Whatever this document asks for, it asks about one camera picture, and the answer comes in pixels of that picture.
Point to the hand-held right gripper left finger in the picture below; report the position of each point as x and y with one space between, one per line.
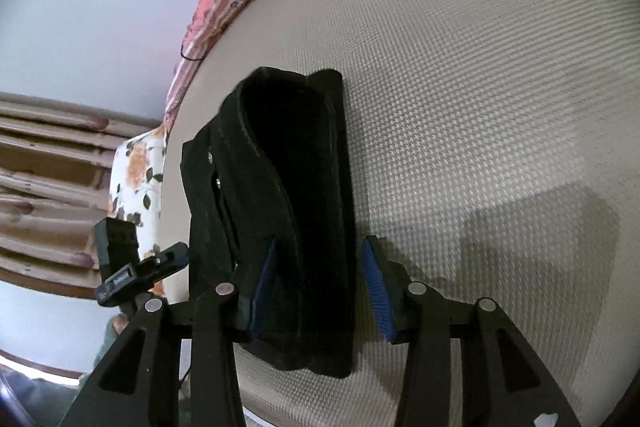
264 287

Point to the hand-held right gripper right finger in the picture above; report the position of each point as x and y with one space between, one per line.
376 282

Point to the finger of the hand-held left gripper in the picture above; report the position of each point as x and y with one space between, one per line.
167 259

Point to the black pants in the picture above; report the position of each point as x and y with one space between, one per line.
300 207

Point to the person's left forearm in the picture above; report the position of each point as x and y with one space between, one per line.
107 347

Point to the white floral cloth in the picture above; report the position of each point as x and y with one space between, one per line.
140 177

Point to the brown panelled wooden door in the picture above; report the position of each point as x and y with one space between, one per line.
45 187

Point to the white textured bed sheet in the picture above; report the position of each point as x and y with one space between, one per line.
475 82

